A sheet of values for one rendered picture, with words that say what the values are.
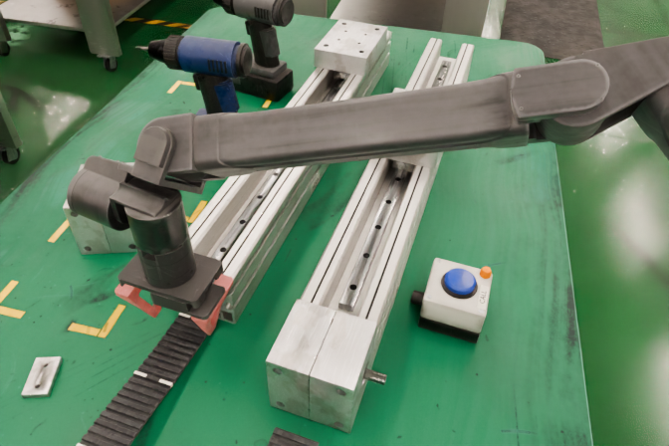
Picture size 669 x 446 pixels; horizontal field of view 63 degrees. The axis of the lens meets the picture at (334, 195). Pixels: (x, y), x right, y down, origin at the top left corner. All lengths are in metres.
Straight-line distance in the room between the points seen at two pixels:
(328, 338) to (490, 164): 0.55
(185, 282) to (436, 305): 0.31
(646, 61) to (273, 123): 0.31
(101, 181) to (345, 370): 0.33
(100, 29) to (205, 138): 2.48
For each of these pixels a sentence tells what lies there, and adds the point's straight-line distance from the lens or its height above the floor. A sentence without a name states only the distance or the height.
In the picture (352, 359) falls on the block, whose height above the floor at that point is 0.87.
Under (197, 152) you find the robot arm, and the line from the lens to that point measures 0.55.
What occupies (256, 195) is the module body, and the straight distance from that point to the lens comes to 0.85.
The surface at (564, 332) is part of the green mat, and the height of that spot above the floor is 0.78.
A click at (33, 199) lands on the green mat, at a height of 0.78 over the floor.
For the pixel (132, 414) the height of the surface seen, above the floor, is 0.81.
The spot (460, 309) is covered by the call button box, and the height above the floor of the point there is 0.84.
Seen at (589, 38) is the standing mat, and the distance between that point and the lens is 3.74.
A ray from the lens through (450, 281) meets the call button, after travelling 0.72.
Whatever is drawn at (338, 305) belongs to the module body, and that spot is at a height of 0.83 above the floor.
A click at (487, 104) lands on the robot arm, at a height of 1.15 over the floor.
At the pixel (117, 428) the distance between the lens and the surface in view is 0.68.
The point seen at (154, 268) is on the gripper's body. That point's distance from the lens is 0.61.
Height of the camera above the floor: 1.39
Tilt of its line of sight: 41 degrees down
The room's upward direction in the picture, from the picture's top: 2 degrees clockwise
